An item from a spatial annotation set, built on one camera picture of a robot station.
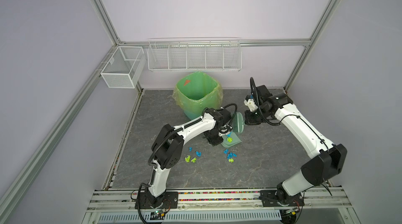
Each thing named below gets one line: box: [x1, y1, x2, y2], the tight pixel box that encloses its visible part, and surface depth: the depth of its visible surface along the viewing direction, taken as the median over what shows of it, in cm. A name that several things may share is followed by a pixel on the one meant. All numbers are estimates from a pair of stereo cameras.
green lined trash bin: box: [172, 71, 224, 120], surface depth 91 cm
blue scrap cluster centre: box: [223, 148, 238, 160], surface depth 89 cm
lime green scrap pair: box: [184, 154, 197, 163], surface depth 88 cm
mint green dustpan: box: [220, 131, 242, 148], surface depth 93 cm
